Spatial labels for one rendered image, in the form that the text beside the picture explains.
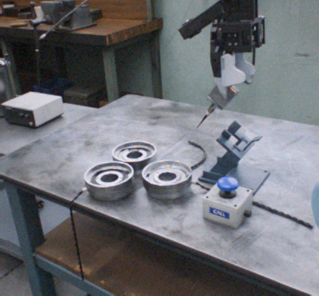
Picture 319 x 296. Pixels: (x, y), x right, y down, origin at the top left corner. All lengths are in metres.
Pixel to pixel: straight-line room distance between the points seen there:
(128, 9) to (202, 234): 2.11
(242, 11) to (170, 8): 1.90
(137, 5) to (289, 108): 1.12
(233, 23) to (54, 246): 0.75
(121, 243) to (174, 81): 1.77
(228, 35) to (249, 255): 0.39
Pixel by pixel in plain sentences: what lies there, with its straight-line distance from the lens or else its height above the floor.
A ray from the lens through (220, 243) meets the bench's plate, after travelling 0.73.
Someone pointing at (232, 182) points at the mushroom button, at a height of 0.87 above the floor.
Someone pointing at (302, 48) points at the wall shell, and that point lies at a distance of 2.35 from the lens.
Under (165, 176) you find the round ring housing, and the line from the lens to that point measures 0.89.
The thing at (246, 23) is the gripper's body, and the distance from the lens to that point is 0.76.
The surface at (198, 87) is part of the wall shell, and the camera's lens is 2.67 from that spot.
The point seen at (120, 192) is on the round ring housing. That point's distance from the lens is 0.84.
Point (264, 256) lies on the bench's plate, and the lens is 0.72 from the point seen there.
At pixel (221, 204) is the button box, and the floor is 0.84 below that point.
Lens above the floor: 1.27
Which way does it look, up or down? 25 degrees down
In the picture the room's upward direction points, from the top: 4 degrees counter-clockwise
